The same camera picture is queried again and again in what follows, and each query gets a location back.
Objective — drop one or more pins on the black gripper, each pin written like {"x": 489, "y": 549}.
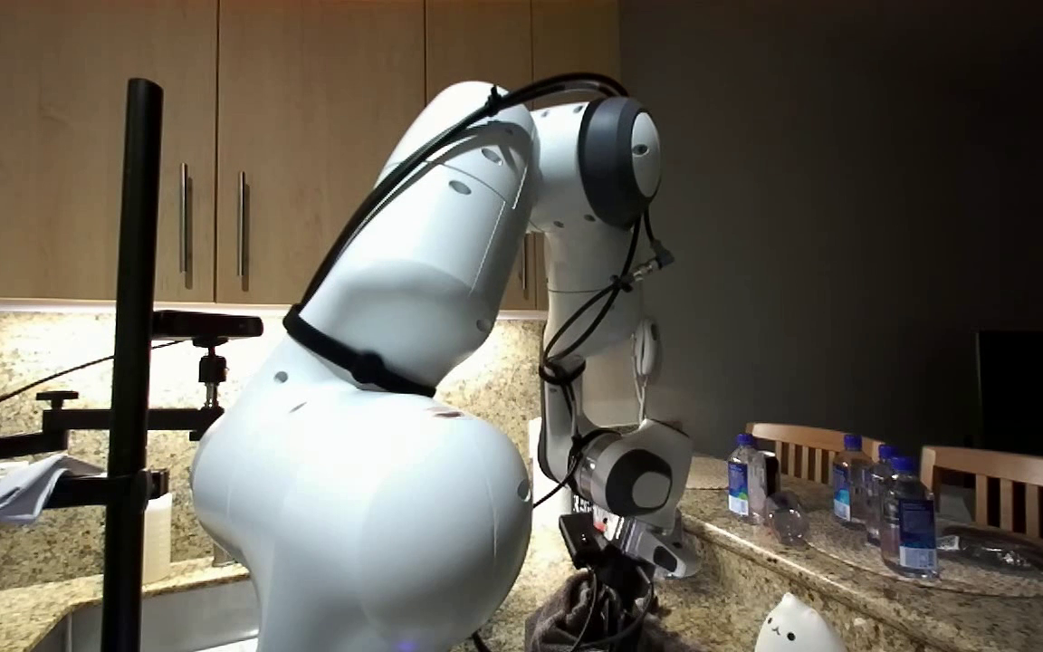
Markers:
{"x": 621, "y": 565}

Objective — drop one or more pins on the gray towel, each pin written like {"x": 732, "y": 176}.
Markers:
{"x": 560, "y": 620}

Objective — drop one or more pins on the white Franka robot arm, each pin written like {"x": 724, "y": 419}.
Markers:
{"x": 363, "y": 507}

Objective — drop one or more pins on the white round object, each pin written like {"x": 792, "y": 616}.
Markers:
{"x": 793, "y": 631}

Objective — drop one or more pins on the wooden chair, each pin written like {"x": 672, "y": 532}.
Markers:
{"x": 805, "y": 432}
{"x": 1004, "y": 466}

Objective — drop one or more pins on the clear plastic wrap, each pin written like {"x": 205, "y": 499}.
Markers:
{"x": 1004, "y": 553}

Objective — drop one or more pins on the steel sink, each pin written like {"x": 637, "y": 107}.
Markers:
{"x": 189, "y": 616}

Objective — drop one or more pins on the dark screen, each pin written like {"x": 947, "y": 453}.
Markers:
{"x": 1034, "y": 393}

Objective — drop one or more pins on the white container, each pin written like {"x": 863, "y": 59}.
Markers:
{"x": 160, "y": 544}

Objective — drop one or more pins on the black stand pole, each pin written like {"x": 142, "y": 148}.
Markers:
{"x": 135, "y": 241}

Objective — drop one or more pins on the white crumpled paper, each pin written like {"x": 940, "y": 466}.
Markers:
{"x": 25, "y": 490}

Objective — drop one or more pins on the black stereo camera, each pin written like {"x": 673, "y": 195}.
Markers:
{"x": 215, "y": 323}

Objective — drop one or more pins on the wooden wall cabinet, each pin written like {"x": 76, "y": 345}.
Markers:
{"x": 52, "y": 145}

